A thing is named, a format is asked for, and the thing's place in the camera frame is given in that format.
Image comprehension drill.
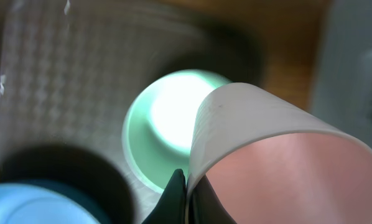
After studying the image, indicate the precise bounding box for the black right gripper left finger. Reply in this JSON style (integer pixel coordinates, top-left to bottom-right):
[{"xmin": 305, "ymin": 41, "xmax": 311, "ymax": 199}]
[{"xmin": 142, "ymin": 169, "xmax": 186, "ymax": 224}]

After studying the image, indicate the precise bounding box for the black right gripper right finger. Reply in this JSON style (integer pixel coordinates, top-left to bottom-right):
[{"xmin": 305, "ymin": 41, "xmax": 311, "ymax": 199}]
[{"xmin": 188, "ymin": 175, "xmax": 236, "ymax": 224}]

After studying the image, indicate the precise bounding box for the pink cup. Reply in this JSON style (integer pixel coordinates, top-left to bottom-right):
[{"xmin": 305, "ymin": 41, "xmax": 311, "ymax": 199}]
[{"xmin": 187, "ymin": 83, "xmax": 372, "ymax": 224}]

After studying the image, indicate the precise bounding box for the grey dishwasher rack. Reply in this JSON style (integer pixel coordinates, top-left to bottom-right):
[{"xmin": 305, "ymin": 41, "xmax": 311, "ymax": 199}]
[{"xmin": 309, "ymin": 0, "xmax": 372, "ymax": 148}]

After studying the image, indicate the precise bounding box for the green bowl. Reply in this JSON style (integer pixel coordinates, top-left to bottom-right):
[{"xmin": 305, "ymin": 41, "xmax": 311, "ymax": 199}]
[{"xmin": 121, "ymin": 69, "xmax": 230, "ymax": 194}]

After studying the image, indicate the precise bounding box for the light blue bowl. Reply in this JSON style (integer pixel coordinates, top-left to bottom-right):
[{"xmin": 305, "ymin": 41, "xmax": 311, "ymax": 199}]
[{"xmin": 0, "ymin": 184, "xmax": 99, "ymax": 224}]

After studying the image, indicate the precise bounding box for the brown serving tray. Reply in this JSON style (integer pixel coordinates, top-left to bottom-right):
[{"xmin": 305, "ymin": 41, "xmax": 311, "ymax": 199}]
[{"xmin": 0, "ymin": 1, "xmax": 264, "ymax": 223}]

